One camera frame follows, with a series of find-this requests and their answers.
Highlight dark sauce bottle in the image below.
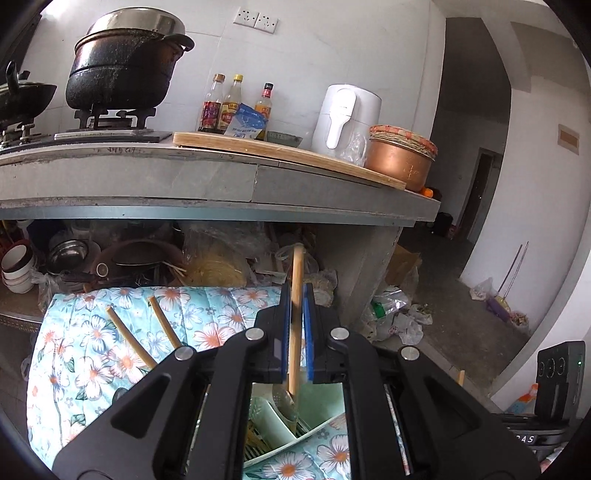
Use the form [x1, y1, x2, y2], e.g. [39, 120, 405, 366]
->
[198, 74, 227, 134]

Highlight white electric kettle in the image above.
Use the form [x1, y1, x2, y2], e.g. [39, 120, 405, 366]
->
[311, 84, 382, 162]

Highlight white wall socket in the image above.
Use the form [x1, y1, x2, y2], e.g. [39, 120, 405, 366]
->
[256, 11, 280, 35]
[233, 7, 257, 31]

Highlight gas stove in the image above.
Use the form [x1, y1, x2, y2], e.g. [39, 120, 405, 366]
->
[0, 106, 171, 153]

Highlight brown clay pot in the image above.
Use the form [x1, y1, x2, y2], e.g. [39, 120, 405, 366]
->
[95, 240, 185, 287]

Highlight brown cardboard box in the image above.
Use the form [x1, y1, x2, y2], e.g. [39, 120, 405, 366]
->
[385, 244, 421, 287]

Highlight black wok with lid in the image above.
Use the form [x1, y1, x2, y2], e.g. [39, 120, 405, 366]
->
[0, 60, 58, 130]

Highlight purple dustpan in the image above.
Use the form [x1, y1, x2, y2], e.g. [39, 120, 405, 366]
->
[485, 295, 513, 319]

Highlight crumpled clear plastic bag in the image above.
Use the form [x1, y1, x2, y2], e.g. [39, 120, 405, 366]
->
[37, 272, 61, 301]

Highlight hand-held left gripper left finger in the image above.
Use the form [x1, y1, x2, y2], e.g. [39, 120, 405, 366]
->
[52, 282, 293, 480]

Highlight large translucent plastic bag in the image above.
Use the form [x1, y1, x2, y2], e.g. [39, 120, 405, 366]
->
[185, 226, 250, 289]

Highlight red capped sauce bottle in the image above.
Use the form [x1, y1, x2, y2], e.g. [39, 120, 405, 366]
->
[254, 83, 275, 139]

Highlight small clear plastic bag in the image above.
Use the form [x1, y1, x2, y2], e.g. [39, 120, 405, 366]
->
[344, 131, 370, 167]

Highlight orange wall panel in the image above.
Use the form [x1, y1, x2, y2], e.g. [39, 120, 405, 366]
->
[556, 124, 580, 153]

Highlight stack of white bowls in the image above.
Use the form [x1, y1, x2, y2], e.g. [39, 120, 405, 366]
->
[0, 244, 38, 294]

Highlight copper pot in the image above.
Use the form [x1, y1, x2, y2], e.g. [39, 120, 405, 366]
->
[365, 136, 435, 192]

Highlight light green utensil holder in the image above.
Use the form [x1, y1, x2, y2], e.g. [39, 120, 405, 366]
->
[196, 383, 352, 468]

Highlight floral printed blanket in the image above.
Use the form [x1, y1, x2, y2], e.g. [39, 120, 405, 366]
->
[27, 284, 411, 480]

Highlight small patterned bowl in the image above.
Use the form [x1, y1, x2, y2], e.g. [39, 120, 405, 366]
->
[268, 131, 303, 148]

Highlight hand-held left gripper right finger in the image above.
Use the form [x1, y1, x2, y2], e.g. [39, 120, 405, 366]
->
[301, 282, 541, 480]

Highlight wooden cutting board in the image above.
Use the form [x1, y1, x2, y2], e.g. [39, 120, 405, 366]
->
[173, 131, 407, 190]

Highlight grey concrete counter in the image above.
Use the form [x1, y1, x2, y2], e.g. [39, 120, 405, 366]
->
[0, 141, 441, 227]

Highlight steel pot lid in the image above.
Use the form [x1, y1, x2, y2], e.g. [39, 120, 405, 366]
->
[85, 7, 188, 38]

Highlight pile of plastic bags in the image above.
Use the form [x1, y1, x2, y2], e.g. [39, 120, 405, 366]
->
[365, 286, 432, 344]

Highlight large black cooking pot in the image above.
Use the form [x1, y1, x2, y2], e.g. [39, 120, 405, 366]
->
[65, 28, 195, 112]

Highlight metal spoon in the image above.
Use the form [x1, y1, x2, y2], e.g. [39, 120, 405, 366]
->
[271, 383, 298, 437]

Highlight steel basin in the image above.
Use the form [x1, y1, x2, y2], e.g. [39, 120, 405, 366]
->
[48, 240, 100, 273]

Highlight blue seasoning packet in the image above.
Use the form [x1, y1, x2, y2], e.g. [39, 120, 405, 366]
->
[226, 104, 269, 139]

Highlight yellow capped sauce bottle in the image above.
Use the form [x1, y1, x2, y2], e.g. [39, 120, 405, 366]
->
[219, 74, 245, 134]

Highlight woven straw lid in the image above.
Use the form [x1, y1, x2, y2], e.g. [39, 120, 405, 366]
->
[369, 124, 437, 160]

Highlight thin handled broom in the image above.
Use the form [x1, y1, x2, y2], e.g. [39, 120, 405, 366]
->
[498, 242, 529, 301]

